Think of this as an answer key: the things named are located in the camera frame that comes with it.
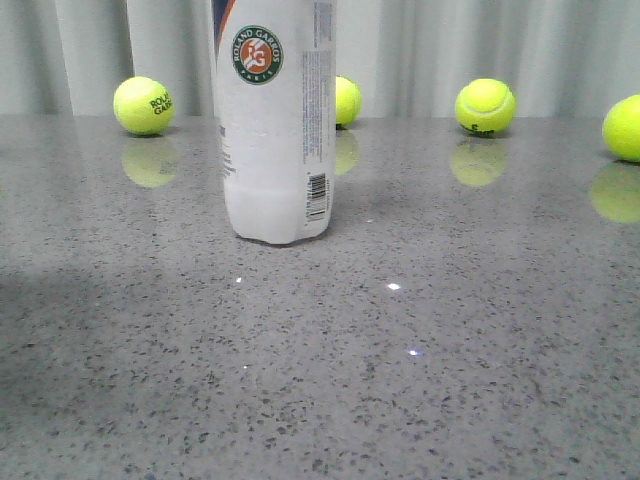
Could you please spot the far right yellow tennis ball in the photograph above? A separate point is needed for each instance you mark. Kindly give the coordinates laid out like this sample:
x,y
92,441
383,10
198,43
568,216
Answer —
x,y
620,129

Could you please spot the yellow tennis ball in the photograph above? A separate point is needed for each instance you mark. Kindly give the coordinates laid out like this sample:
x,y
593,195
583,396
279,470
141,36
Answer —
x,y
143,106
620,129
348,100
485,106

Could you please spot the grey pleated curtain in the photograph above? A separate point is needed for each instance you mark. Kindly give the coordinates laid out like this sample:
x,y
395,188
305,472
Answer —
x,y
410,58

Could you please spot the left yellow tennis ball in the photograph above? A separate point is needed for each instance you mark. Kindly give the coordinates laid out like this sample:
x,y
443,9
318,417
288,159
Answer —
x,y
143,106

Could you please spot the white plastic tennis ball can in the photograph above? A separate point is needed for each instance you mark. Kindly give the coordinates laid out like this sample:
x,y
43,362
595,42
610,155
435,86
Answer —
x,y
275,105

